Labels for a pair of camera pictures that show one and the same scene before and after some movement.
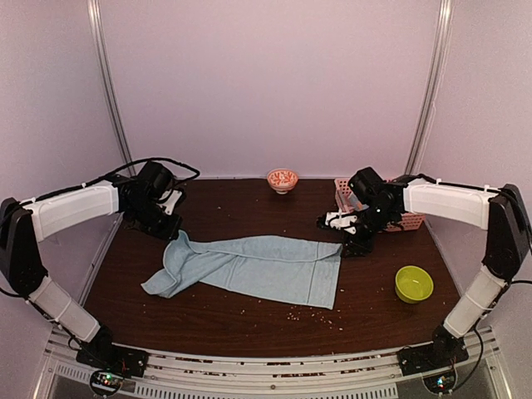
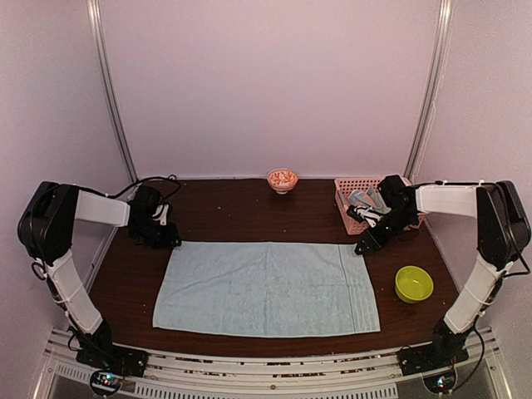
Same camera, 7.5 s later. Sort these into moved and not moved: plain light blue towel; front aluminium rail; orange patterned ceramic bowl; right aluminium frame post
Moved: plain light blue towel
Not moved: front aluminium rail; orange patterned ceramic bowl; right aluminium frame post
